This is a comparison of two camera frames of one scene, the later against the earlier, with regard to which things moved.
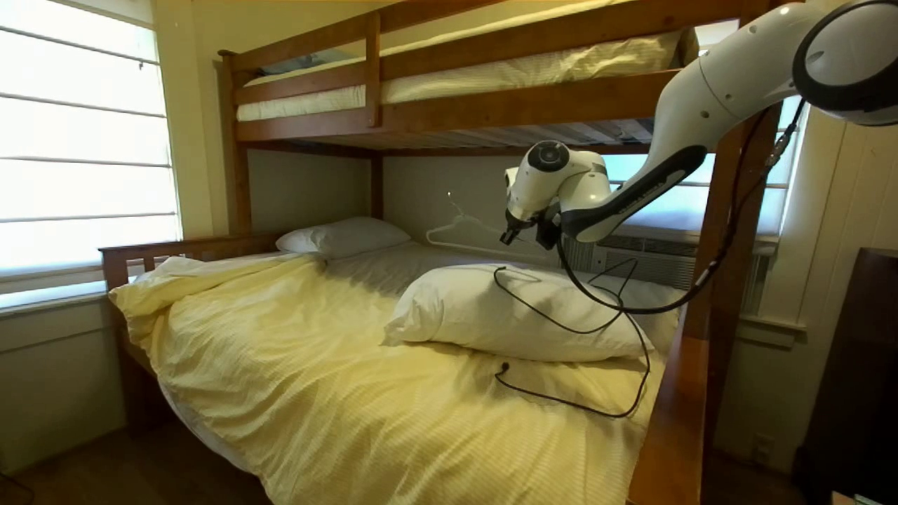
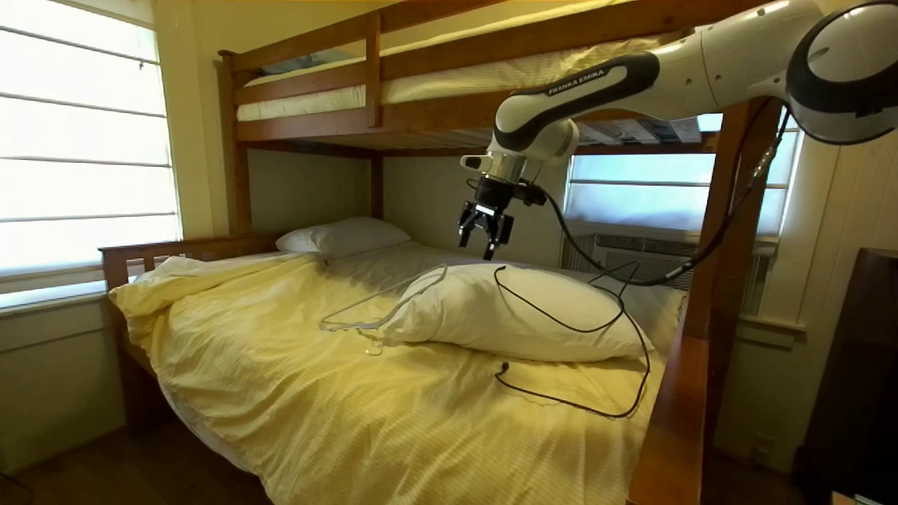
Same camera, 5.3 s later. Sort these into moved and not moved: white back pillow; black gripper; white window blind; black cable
Moved: black gripper
Not moved: white back pillow; black cable; white window blind
